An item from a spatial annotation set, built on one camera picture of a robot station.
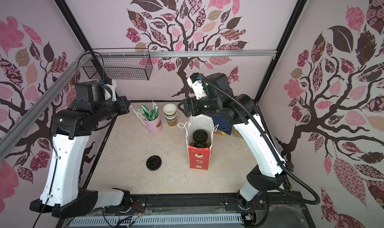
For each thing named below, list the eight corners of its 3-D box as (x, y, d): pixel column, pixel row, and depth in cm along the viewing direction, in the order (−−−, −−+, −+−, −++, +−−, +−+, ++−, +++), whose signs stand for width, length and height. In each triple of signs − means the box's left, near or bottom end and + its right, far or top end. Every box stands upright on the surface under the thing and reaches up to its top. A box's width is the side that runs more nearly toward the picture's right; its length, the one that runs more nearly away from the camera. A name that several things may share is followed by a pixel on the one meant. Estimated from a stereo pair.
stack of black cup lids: (146, 170, 87) (144, 168, 85) (149, 157, 92) (147, 155, 90) (160, 170, 87) (159, 168, 85) (162, 157, 92) (161, 155, 90)
